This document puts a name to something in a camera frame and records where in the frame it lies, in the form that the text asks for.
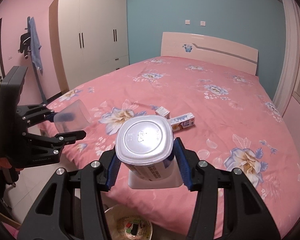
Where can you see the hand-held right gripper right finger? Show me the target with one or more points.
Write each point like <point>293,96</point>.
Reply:
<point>182,165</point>

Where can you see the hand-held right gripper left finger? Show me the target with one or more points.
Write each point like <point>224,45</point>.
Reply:
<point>112,171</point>

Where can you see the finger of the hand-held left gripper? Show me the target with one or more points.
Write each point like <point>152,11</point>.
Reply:
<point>70,136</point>
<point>37,112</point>

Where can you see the clear plastic cup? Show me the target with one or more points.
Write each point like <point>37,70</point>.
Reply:
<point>81,113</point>

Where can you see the white yogurt cup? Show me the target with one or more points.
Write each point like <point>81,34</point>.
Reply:
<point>145,135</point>

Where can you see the white printed waste bin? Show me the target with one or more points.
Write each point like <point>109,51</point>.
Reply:
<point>115,220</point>

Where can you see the green toy brick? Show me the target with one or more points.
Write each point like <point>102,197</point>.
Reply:
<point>127,230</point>

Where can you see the black oblong block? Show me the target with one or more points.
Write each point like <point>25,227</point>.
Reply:
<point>134,229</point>

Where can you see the coat rack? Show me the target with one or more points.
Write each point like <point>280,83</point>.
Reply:
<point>41,87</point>

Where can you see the white blue milk carton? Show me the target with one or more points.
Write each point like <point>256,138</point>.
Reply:
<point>183,121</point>

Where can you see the small white red box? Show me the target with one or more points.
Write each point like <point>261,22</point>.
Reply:
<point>163,111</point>

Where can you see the blue towel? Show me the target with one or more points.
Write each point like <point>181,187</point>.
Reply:
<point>36,47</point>

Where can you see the black garment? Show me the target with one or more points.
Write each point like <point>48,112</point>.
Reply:
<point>23,42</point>

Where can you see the bed with pink floral cover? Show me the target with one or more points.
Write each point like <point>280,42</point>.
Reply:
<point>190,90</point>

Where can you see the white wardrobe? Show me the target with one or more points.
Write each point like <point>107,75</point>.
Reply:
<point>95,30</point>

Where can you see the pink fluffy clothing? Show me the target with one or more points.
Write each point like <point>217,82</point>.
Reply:
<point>11,231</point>

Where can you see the white bed headboard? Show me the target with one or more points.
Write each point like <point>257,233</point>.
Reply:
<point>215,47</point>

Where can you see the white wall socket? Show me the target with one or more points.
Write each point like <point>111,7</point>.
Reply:
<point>202,23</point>
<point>187,22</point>

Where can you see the white wall moulding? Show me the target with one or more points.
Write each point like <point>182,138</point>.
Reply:
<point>288,42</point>

